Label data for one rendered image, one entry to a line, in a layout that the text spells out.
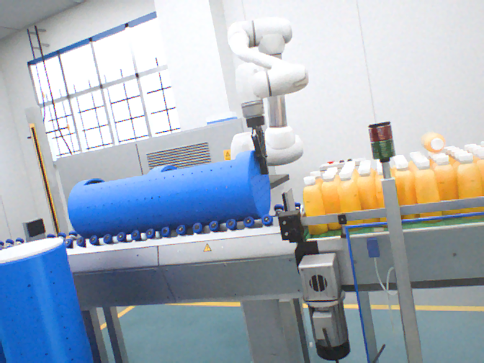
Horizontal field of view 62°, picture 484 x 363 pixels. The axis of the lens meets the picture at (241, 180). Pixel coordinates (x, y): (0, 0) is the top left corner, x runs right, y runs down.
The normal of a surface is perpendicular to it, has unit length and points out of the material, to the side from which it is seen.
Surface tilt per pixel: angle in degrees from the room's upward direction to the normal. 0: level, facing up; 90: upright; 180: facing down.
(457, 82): 90
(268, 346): 90
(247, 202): 109
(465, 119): 90
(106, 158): 90
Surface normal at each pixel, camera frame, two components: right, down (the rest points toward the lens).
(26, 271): 0.45, 0.00
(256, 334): -0.43, 0.18
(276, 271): -0.24, 0.48
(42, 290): 0.64, -0.04
